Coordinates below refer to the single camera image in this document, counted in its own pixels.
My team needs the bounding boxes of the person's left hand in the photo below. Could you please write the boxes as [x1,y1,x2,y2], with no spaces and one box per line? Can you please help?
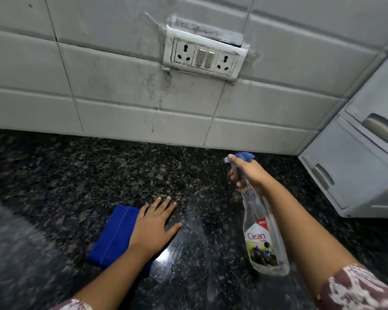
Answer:
[128,196,183,260]

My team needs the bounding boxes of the person's right hand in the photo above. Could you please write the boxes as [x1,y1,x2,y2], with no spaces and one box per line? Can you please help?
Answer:
[228,154,273,195]

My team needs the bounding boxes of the clear spray bottle blue nozzle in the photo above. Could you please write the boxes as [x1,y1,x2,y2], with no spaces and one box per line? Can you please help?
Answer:
[224,152,290,277]

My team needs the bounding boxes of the person's right forearm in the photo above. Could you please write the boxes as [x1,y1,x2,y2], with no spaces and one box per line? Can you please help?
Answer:
[260,178,359,299]

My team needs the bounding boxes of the person's left forearm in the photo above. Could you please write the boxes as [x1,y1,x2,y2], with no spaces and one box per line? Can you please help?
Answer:
[73,246,154,310]

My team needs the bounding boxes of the blue microfibre cloth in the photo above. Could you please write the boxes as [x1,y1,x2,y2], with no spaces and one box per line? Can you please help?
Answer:
[88,204,153,275]

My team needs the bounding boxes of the grey plastic drawer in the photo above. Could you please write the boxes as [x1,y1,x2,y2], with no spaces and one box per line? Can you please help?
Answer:
[344,44,388,144]
[301,115,388,211]

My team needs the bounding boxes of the person's patterned left sleeve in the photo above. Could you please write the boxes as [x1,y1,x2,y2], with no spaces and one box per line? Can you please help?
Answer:
[51,298,94,310]

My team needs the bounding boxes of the person's patterned sleeve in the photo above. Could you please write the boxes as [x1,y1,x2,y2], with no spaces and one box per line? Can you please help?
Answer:
[51,298,94,310]
[315,264,388,310]

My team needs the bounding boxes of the grey plastic drawer unit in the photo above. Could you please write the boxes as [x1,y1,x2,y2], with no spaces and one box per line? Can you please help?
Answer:
[298,44,388,219]

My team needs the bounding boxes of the person's patterned right sleeve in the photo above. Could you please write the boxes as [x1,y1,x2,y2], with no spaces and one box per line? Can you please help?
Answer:
[315,264,388,310]

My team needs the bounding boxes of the white wall socket switch plate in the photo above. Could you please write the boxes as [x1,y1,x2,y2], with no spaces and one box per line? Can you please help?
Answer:
[162,25,250,82]

